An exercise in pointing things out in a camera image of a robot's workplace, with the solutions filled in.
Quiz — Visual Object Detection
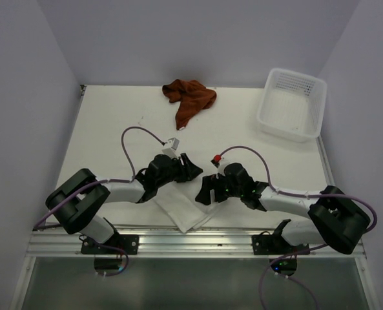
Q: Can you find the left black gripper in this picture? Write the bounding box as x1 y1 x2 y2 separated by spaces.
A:
156 152 203 188

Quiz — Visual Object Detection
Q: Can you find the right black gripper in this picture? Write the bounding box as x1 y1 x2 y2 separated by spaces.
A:
195 173 243 205

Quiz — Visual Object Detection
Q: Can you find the white towel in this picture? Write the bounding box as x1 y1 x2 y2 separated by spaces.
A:
152 183 220 233

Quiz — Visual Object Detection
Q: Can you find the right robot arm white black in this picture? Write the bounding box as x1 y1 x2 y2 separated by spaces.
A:
195 163 370 254

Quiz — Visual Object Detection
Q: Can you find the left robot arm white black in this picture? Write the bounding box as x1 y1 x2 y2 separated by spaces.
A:
45 153 203 254

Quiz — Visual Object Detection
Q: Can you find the brown towel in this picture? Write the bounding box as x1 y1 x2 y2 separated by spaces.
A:
162 79 217 130

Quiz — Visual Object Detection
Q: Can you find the white plastic basket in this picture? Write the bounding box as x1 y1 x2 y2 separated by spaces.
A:
256 68 327 143

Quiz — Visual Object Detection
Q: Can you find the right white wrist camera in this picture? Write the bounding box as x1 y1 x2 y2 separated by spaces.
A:
211 154 228 170

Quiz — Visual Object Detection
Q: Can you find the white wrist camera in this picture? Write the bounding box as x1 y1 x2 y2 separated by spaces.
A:
161 138 180 158
211 154 228 170

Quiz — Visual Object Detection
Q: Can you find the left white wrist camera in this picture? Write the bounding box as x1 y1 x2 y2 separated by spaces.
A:
161 138 180 158

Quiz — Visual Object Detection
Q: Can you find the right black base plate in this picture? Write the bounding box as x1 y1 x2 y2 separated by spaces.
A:
251 232 309 255

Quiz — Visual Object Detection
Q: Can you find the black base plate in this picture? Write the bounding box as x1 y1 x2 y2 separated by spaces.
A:
79 234 140 255
251 232 309 255

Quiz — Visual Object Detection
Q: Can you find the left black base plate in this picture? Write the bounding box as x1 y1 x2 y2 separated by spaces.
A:
79 234 140 255

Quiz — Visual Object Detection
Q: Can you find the aluminium mounting rail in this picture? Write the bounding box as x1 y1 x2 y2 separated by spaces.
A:
26 225 366 259

